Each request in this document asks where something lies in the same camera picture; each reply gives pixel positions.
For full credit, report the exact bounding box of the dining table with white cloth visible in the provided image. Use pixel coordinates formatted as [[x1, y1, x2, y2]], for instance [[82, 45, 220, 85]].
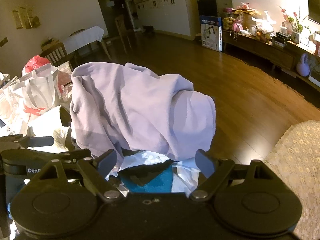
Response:
[[61, 26, 105, 55]]

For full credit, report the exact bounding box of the teal cloth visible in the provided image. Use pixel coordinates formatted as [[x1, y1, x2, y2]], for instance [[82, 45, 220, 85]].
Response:
[[120, 166, 173, 194]]

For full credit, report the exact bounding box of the dark door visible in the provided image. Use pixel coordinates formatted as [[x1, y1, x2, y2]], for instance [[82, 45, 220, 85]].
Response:
[[94, 0, 125, 37]]

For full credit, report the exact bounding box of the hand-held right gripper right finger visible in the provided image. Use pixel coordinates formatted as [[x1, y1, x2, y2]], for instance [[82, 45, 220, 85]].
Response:
[[189, 149, 276, 202]]

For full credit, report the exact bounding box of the pink printed bag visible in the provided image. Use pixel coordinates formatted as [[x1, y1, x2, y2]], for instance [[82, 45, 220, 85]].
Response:
[[51, 61, 74, 103]]

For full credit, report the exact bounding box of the wooden chair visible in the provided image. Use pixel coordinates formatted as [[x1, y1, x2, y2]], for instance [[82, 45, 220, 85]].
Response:
[[100, 15, 133, 60], [40, 42, 75, 67]]

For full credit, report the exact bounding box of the plastic bag of fruit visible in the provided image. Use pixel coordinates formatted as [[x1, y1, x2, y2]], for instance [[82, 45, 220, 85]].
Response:
[[251, 11, 277, 42]]

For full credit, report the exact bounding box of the blue and white cardboard box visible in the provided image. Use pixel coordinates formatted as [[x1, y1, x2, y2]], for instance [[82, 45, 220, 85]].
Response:
[[199, 15, 223, 52]]

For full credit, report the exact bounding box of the wall television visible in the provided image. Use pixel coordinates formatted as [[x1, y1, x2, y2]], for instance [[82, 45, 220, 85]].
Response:
[[307, 0, 320, 24]]

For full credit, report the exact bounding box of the red plastic bag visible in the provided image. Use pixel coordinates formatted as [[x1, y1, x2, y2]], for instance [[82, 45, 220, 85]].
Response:
[[22, 55, 50, 77]]

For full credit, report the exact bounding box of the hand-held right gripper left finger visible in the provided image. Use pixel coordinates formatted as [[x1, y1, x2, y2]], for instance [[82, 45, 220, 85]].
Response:
[[32, 149, 125, 202]]

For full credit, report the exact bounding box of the white dragonfly print tote bag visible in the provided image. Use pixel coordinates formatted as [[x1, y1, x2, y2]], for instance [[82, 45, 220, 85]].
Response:
[[0, 64, 63, 135]]

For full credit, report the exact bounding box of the long wooden TV cabinet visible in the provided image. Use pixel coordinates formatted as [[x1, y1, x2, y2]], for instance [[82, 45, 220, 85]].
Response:
[[221, 29, 320, 93]]

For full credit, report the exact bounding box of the lavender shirt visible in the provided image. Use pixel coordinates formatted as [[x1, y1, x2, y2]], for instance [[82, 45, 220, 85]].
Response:
[[69, 62, 217, 178]]

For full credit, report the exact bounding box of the purple kettlebell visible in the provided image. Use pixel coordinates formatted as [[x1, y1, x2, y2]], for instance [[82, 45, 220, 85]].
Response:
[[296, 53, 311, 77]]

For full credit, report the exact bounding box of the glass vase with flowers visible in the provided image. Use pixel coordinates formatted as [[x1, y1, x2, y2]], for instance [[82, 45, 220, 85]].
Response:
[[277, 5, 310, 44]]

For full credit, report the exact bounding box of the white sideboard cabinet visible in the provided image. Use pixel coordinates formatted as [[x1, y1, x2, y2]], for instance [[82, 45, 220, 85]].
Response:
[[136, 0, 198, 40]]

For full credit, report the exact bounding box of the black cabinet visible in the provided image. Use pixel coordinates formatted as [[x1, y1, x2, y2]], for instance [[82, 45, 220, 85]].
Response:
[[196, 0, 233, 34]]

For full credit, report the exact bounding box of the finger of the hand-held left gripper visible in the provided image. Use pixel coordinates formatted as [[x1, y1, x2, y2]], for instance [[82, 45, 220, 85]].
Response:
[[0, 134, 54, 147], [25, 149, 92, 167]]

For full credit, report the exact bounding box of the small black box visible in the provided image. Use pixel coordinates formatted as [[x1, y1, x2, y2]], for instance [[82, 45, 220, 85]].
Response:
[[143, 25, 156, 37]]

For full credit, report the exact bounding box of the clear snack jar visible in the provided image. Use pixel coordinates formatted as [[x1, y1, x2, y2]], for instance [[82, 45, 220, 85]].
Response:
[[222, 9, 237, 30]]

